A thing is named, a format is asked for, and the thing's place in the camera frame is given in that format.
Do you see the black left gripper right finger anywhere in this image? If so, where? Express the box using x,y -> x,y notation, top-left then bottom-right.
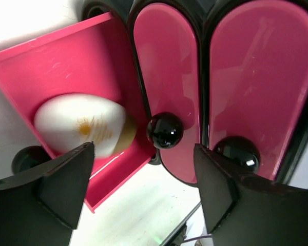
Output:
194,144 -> 308,245

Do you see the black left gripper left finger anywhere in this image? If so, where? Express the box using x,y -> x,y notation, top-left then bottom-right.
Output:
0,142 -> 94,245

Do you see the black drawer organizer cabinet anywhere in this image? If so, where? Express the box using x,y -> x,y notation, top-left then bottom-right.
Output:
81,1 -> 308,184

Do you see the pink top drawer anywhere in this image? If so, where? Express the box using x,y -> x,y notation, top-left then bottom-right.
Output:
209,1 -> 308,180

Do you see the pink drawer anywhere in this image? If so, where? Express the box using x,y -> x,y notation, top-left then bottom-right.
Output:
133,3 -> 200,184
209,1 -> 308,180
0,13 -> 155,211

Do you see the pink bottom drawer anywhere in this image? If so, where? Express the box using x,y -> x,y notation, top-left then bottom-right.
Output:
0,13 -> 155,211

